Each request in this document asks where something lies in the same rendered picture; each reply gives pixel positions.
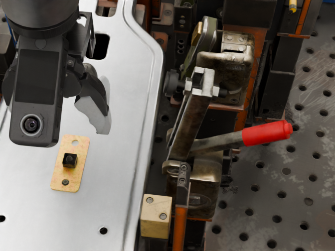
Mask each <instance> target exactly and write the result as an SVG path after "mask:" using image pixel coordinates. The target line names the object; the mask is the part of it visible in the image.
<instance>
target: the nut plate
mask: <svg viewBox="0 0 335 251"><path fill-rule="evenodd" d="M73 141H78V142H79V144H78V145H77V146H73V145H72V142H73ZM89 144H90V138H89V137H87V136H79V135H71V134H65V135H64V136H63V137H62V140H61V144H60V148H59V152H58V156H57V160H56V164H55V167H54V171H53V175H52V179H51V182H50V188H51V189H52V190H57V191H65V192H73V193H75V192H77V191H78V190H79V187H80V183H81V178H82V174H83V170H84V165H85V161H86V157H87V152H88V148H89ZM68 156H71V157H72V159H73V160H72V161H71V162H68V161H67V157H68ZM65 179H67V180H68V181H69V184H68V185H66V186H64V185H62V181H63V180H65Z"/></svg>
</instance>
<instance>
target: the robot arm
mask: <svg viewBox="0 0 335 251"><path fill-rule="evenodd" d="M0 3H1V6H2V9H3V12H4V13H5V14H6V18H7V21H8V23H9V25H10V27H11V28H12V29H13V30H14V31H15V32H16V33H17V34H19V38H18V42H17V45H16V47H15V49H16V52H18V55H17V58H15V59H14V60H13V62H12V64H11V65H10V67H9V69H7V71H6V73H5V76H4V79H3V82H2V86H1V91H2V94H3V97H4V101H5V104H6V106H8V109H9V111H10V113H11V117H10V126H9V139H10V140H11V141H12V142H13V143H14V144H17V145H23V146H33V147H44V148H50V147H53V146H55V145H57V143H58V141H59V134H60V124H61V115H62V106H63V97H64V98H67V99H68V98H69V97H75V96H76V98H75V103H74V106H75V108H76V109H77V110H78V111H80V112H82V113H83V114H85V115H86V116H87V117H88V119H89V123H90V124H91V125H93V126H94V127H95V129H96V134H104V135H108V134H109V132H110V129H111V124H112V118H111V112H110V108H109V102H110V83H109V80H108V78H107V77H106V76H104V75H102V76H101V77H100V78H97V77H95V76H93V75H91V74H90V73H89V72H86V69H85V67H84V65H83V62H84V58H85V54H86V50H87V46H88V49H89V56H90V58H92V57H93V53H94V48H95V44H96V40H95V32H94V24H93V16H92V12H88V11H79V0H0ZM82 17H85V18H86V23H85V26H84V25H83V24H81V23H78V22H77V20H78V19H82ZM90 32H91V35H92V40H91V39H90Z"/></svg>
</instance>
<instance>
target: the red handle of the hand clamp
mask: <svg viewBox="0 0 335 251"><path fill-rule="evenodd" d="M292 133H293V128H292V125H291V124H290V123H288V122H287V121H286V120H281V121H277V122H272V123H267V124H263V125H257V126H252V127H248V128H244V129H243V130H240V131H236V132H231V133H227V134H222V135H217V136H213V137H208V138H203V139H199V140H195V141H194V142H193V145H192V147H191V150H190V152H189V154H188V157H187V158H189V157H193V156H198V155H203V154H208V153H213V152H218V151H223V150H228V149H233V148H238V147H243V146H247V147H250V146H255V145H260V144H265V143H270V142H275V141H280V140H285V139H289V138H290V134H292Z"/></svg>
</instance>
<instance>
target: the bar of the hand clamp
mask: <svg viewBox="0 0 335 251"><path fill-rule="evenodd" d="M214 75H215V70H213V69H208V68H201V67H195V68H194V70H193V73H192V76H191V78H189V77H187V78H186V80H185V81H181V80H178V76H179V74H178V73H176V70H173V69H170V71H169V72H168V71H167V74H166V78H165V83H164V89H163V93H165V96H167V97H172V95H175V92H176V89H178V90H183V95H185V96H184V99H183V102H182V105H181V107H180V110H179V113H178V116H177V118H176V121H175V124H174V127H173V130H172V133H171V136H170V138H169V141H168V144H167V150H168V151H169V147H170V146H171V148H170V151H169V153H168V156H167V159H166V161H167V160H177V161H181V162H185V161H186V159H187V157H188V154H189V152H190V150H191V147H192V145H193V142H194V140H195V138H196V135H197V133H198V131H199V128H200V126H201V123H202V121H203V119H204V116H205V114H206V111H207V109H208V107H209V104H210V102H211V101H216V100H217V97H218V98H224V99H225V98H226V94H227V90H226V89H222V88H219V83H214Z"/></svg>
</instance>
